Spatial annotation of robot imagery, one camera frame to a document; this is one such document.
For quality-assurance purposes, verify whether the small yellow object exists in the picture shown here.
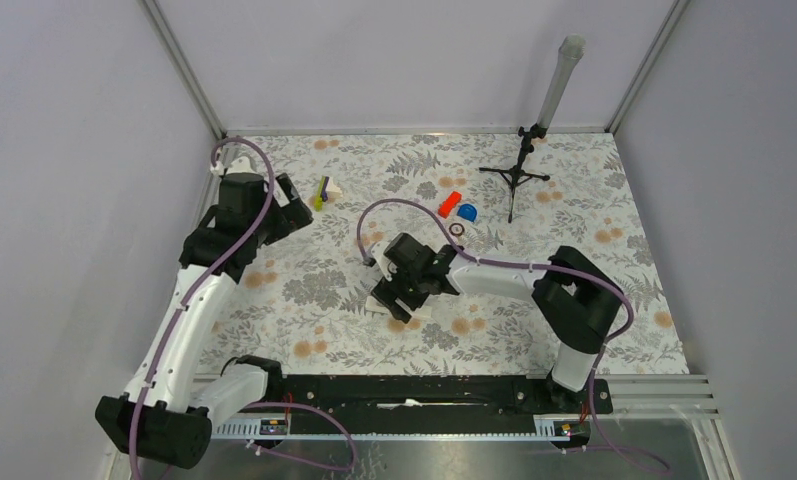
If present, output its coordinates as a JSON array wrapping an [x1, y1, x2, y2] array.
[[314, 176, 329, 212]]

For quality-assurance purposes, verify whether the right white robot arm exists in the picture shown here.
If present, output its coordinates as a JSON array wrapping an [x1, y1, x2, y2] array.
[[363, 233, 624, 412]]

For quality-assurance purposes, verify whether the small white block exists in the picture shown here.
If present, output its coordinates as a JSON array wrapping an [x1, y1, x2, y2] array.
[[325, 180, 343, 201]]

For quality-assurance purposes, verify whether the floral patterned table mat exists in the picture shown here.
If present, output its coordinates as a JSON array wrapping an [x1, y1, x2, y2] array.
[[195, 134, 691, 378]]

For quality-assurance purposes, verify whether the slotted cable duct rail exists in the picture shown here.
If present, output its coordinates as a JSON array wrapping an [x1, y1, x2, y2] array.
[[212, 415, 575, 443]]

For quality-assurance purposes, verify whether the red plastic block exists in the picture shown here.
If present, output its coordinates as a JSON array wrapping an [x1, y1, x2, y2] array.
[[437, 191, 462, 219]]

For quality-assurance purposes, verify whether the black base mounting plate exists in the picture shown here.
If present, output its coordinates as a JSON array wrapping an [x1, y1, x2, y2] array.
[[260, 375, 614, 436]]

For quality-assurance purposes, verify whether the blue plastic cap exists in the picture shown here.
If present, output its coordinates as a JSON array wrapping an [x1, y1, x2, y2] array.
[[457, 203, 478, 223]]

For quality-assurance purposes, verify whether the white remote control body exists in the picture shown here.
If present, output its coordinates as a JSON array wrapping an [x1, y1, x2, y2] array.
[[364, 296, 433, 320]]

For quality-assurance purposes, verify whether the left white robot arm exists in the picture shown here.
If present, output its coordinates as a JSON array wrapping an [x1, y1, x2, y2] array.
[[95, 173, 313, 469]]

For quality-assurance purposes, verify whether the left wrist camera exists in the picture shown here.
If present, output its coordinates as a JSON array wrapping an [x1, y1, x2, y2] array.
[[210, 155, 257, 178]]

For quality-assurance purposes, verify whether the grey tube on tripod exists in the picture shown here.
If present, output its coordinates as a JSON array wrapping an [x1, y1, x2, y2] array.
[[535, 34, 586, 137]]

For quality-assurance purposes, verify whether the black mini tripod stand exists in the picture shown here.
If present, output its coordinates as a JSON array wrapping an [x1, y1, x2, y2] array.
[[478, 123, 551, 223]]

